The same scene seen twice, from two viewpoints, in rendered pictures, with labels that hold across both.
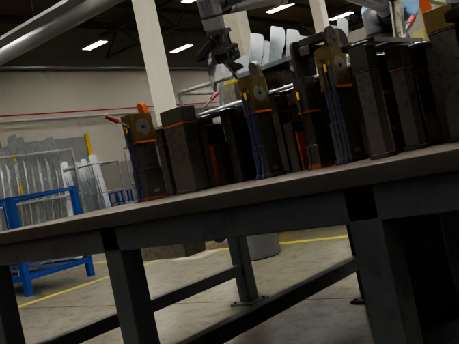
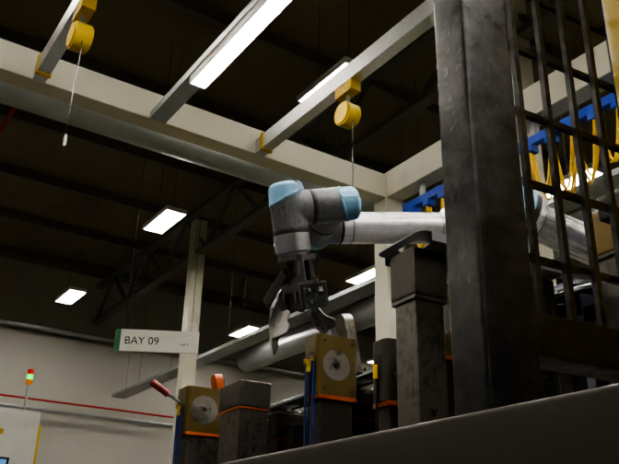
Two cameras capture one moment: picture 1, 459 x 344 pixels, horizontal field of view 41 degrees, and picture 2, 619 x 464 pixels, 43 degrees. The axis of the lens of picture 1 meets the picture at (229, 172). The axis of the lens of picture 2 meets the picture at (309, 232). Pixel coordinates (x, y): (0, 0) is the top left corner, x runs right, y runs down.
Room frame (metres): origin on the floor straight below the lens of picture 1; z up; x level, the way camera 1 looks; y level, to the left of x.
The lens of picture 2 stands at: (0.66, -0.53, 0.62)
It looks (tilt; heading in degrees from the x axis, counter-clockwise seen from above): 24 degrees up; 17
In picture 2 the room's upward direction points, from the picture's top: 1 degrees clockwise
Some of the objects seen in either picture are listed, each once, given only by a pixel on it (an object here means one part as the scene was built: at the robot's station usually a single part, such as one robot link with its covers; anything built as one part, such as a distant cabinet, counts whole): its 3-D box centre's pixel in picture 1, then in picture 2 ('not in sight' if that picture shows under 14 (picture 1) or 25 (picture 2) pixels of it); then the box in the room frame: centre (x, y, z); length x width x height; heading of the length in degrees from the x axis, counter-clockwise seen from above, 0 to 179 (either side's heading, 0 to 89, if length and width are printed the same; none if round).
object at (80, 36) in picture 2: not in sight; (74, 74); (3.40, 1.54, 2.85); 0.16 x 0.10 x 0.85; 50
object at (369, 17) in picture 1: (378, 17); not in sight; (2.62, -0.76, 1.27); 0.13 x 0.12 x 0.14; 30
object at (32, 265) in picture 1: (20, 243); not in sight; (6.40, 2.30, 0.48); 1.20 x 0.80 x 0.95; 52
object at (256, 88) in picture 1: (258, 128); (323, 429); (2.09, -0.13, 0.87); 0.12 x 0.07 x 0.35; 135
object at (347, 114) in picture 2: not in sight; (347, 148); (4.45, 0.41, 2.85); 0.16 x 0.10 x 0.85; 50
